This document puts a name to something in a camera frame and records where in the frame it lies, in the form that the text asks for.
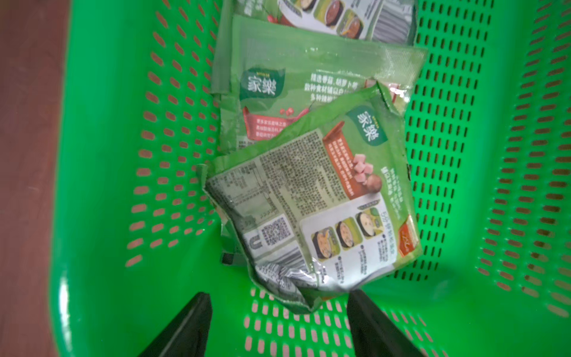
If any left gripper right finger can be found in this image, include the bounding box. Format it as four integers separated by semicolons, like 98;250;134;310
347;290;423;357

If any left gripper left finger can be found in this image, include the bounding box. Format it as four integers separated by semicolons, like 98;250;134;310
140;292;213;357

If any green plastic basket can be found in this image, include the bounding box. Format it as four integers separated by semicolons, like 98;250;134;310
50;1;570;356

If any green packet with ham picture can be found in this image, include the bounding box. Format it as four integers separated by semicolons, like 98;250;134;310
201;84;422;314

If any green packet red label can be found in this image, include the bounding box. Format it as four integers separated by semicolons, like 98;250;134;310
213;16;428;154

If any green packet at basket top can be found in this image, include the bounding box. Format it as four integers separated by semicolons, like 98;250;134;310
230;0;418;46

